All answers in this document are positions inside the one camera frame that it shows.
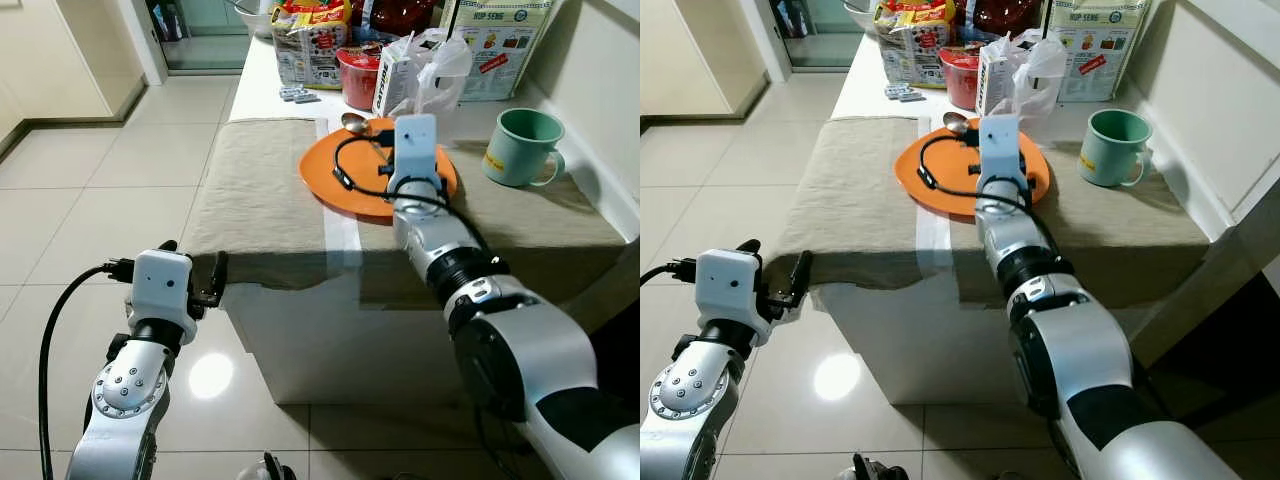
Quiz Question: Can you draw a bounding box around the beige tablecloth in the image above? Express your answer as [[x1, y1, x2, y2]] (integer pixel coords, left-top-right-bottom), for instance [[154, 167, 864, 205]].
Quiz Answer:
[[774, 117, 1213, 309], [184, 117, 630, 309]]

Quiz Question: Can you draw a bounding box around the white table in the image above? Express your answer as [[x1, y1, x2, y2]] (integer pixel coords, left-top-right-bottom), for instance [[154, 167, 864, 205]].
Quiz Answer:
[[215, 30, 641, 407], [812, 30, 1280, 407]]

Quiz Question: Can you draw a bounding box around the orange plate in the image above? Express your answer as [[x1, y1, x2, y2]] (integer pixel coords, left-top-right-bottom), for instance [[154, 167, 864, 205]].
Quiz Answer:
[[893, 126, 1052, 220], [298, 117, 460, 222]]

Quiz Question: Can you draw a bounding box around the cream cabinet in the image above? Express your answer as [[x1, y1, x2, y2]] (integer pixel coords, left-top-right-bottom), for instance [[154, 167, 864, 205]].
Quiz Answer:
[[640, 0, 758, 121], [0, 0, 148, 123]]

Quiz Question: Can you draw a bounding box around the glass door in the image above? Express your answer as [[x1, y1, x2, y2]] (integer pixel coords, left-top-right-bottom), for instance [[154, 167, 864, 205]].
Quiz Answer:
[[768, 0, 859, 73], [146, 0, 253, 77]]

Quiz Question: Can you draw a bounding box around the red noodle cup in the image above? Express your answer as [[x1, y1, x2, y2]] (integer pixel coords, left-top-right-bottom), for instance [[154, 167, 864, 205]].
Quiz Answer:
[[938, 47, 982, 112], [335, 47, 384, 112]]

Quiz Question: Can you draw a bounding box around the yellow red snack bag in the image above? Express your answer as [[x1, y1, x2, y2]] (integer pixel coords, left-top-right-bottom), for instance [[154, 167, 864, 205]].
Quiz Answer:
[[874, 0, 953, 90], [269, 0, 354, 90]]

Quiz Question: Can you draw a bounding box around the green mug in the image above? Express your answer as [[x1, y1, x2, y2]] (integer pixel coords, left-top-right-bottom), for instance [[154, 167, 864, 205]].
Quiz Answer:
[[1077, 107, 1154, 189], [482, 107, 568, 189]]

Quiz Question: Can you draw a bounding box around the metal bowl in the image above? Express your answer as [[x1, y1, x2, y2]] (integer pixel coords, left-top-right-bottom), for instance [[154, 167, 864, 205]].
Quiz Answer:
[[842, 0, 882, 33], [233, 0, 278, 38]]

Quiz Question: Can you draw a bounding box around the white carton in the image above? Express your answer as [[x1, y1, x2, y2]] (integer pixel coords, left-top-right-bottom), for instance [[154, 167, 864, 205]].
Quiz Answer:
[[974, 44, 1022, 117], [371, 49, 422, 120]]

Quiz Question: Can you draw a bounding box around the white plastic bag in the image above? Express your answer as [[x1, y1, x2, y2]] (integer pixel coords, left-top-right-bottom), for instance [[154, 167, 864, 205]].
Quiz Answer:
[[1004, 29, 1070, 118], [399, 27, 474, 118]]

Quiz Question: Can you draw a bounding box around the dark red bag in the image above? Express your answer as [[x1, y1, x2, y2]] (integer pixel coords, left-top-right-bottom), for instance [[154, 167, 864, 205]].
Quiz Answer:
[[350, 0, 443, 48], [950, 0, 1043, 48]]

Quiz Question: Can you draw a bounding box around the printed cardboard box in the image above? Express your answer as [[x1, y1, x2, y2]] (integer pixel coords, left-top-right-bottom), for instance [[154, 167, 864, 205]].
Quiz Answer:
[[440, 0, 557, 103], [1044, 0, 1153, 104]]

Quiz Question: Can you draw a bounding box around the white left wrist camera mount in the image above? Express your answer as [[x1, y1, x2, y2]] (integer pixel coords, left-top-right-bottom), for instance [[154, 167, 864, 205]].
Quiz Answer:
[[695, 248, 768, 347], [129, 249, 197, 345]]

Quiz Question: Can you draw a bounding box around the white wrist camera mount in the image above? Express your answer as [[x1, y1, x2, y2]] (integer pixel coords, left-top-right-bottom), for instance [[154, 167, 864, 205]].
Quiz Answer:
[[974, 113, 1028, 193], [387, 113, 447, 197], [695, 248, 768, 347], [129, 249, 197, 345]]

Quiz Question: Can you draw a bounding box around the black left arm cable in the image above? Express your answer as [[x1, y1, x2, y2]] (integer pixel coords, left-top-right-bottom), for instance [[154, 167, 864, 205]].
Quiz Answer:
[[37, 258, 136, 480], [640, 257, 700, 288]]

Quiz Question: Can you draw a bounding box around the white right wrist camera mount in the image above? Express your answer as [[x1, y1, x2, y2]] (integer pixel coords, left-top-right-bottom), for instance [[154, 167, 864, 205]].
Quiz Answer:
[[387, 113, 447, 197], [974, 113, 1028, 193]]

